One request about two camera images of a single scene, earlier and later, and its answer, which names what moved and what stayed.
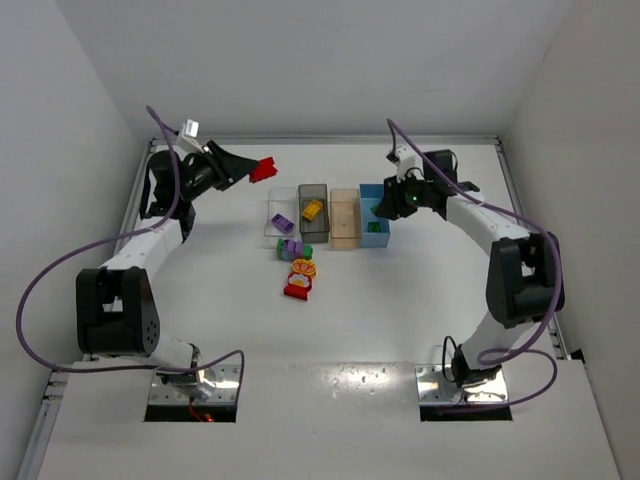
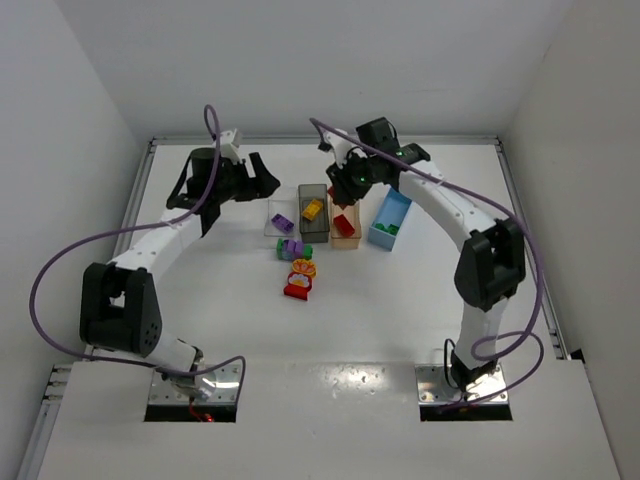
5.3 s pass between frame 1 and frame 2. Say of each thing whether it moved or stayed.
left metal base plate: stayed
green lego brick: stayed
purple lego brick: stayed
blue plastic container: moved
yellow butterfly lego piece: stayed
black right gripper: moved
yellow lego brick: stayed
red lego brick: moved
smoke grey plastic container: stayed
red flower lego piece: stayed
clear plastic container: stayed
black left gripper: moved
